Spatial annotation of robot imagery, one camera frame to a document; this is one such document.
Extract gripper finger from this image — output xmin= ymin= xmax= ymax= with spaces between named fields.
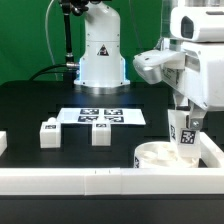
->
xmin=173 ymin=90 xmax=189 ymax=111
xmin=187 ymin=102 xmax=206 ymax=131

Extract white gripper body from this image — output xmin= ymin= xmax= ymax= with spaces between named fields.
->
xmin=161 ymin=38 xmax=224 ymax=111

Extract white round stool seat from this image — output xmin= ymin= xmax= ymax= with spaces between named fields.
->
xmin=134 ymin=141 xmax=199 ymax=168

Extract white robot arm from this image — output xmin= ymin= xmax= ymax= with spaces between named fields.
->
xmin=160 ymin=0 xmax=224 ymax=130

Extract white sheet with markers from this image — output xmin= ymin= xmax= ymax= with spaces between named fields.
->
xmin=57 ymin=108 xmax=146 ymax=125

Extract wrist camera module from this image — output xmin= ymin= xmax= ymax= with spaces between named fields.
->
xmin=133 ymin=49 xmax=185 ymax=84

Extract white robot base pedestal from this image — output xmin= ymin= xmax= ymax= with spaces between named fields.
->
xmin=74 ymin=2 xmax=130 ymax=88

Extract black cables at base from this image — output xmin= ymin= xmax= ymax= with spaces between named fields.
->
xmin=29 ymin=63 xmax=78 ymax=82

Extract white U-shaped fence wall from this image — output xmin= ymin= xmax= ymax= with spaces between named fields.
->
xmin=0 ymin=133 xmax=224 ymax=195

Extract black camera stand pole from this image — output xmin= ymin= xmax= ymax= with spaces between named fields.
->
xmin=59 ymin=0 xmax=89 ymax=68

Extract white cable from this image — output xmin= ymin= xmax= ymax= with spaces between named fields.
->
xmin=44 ymin=0 xmax=59 ymax=81

